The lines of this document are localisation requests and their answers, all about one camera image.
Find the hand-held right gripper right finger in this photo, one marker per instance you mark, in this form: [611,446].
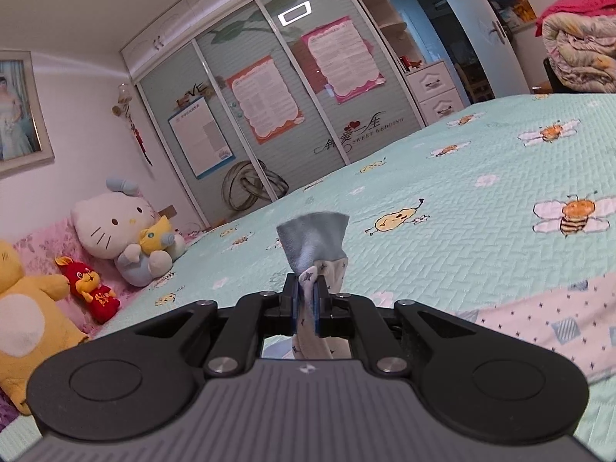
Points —
[321,310]

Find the orange-bordered poster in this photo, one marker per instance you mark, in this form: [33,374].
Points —
[264,98]

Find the white room door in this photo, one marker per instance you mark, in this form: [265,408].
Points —
[481,33]

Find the mint quilted bee-print bedspread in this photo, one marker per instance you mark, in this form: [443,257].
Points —
[481,178]

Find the yellow plush toy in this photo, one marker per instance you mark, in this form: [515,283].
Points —
[24,327]

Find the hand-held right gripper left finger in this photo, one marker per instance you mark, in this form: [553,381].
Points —
[290,308]

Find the framed portrait photo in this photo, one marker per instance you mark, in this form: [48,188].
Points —
[14,110]

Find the red blanket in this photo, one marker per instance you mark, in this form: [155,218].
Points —
[577,2]

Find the white cat plush toy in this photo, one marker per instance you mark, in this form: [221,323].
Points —
[110,226]

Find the blue-framed poster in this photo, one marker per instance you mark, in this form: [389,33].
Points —
[199,137]

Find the folded floral quilt pile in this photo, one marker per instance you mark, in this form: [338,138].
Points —
[582,53]

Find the white corner shelf unit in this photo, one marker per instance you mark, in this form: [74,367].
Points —
[390,24]

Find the hanging wall ornament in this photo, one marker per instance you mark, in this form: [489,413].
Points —
[127,110]

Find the grey coiled hoops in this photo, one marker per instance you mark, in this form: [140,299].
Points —
[250,185]

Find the white drawer cabinet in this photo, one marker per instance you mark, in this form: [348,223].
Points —
[435,91]

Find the sliding-door wardrobe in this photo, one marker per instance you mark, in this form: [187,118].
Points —
[216,48]

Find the white blue-patterned long-sleeve shirt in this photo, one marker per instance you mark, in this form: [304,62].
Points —
[313,236]

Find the red plush toy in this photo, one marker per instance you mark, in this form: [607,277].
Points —
[94,293]

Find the black chair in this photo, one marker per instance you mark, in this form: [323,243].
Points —
[552,77]

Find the pink floral cloth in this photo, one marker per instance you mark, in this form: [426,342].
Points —
[43,255]

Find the pink-bordered poster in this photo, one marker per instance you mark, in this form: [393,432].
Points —
[344,57]

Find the wooden chair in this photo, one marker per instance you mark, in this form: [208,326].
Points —
[474,84]

